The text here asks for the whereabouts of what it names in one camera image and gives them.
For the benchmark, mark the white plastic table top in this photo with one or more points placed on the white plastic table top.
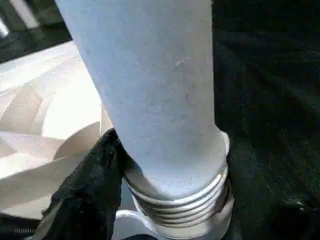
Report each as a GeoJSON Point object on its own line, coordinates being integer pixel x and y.
{"type": "Point", "coordinates": [37, 112]}

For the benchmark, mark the white plastic table leg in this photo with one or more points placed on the white plastic table leg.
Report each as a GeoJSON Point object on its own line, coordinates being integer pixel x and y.
{"type": "Point", "coordinates": [155, 87]}

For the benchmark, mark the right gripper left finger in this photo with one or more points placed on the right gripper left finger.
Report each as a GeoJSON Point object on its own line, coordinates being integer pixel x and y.
{"type": "Point", "coordinates": [85, 195]}

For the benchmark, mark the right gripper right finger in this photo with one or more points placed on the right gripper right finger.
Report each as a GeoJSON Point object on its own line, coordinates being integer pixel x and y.
{"type": "Point", "coordinates": [270, 210]}

